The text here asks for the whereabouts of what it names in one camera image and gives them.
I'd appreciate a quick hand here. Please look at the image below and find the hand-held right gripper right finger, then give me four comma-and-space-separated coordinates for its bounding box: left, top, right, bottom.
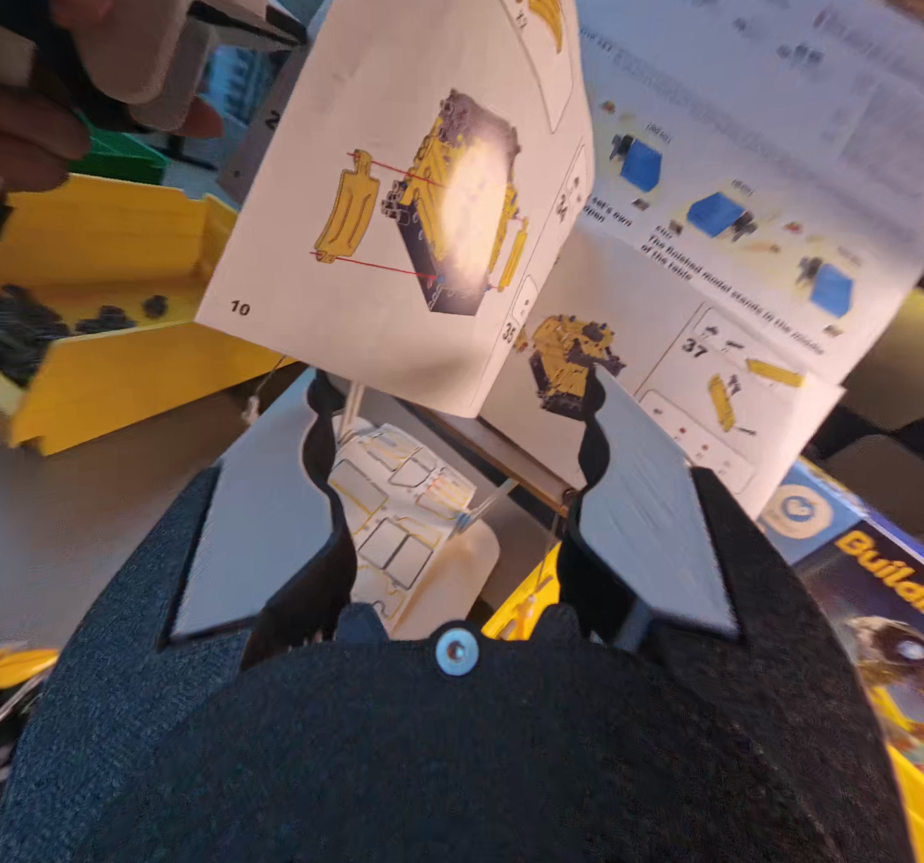
569, 369, 740, 636

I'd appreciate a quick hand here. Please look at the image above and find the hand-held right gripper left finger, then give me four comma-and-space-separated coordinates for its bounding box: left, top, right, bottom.
168, 371, 356, 638

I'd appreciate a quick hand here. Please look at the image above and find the instruction booklet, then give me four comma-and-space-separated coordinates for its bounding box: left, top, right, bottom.
195, 0, 847, 521

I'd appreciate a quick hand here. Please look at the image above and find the pile of small connector pins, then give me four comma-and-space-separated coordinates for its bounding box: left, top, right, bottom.
0, 648, 60, 737

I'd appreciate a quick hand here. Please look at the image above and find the white task instruction sheet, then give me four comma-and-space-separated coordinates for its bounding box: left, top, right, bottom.
570, 0, 924, 385

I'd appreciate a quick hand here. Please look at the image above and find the person's left hand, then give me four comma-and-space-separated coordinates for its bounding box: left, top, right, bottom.
0, 87, 226, 194

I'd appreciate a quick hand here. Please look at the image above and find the green plastic bin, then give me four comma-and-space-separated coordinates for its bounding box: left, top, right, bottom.
68, 130, 171, 187

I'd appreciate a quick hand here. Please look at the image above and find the sticker sheet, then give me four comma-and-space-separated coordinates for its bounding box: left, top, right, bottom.
328, 426, 479, 623

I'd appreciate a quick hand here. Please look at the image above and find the white book stand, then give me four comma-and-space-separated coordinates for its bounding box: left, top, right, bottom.
242, 358, 583, 642

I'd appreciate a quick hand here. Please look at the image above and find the blue toy kit box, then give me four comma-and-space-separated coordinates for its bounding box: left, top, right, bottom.
754, 459, 924, 756

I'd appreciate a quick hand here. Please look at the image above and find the heap of dark connector pieces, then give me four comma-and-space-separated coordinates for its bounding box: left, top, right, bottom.
0, 283, 171, 389

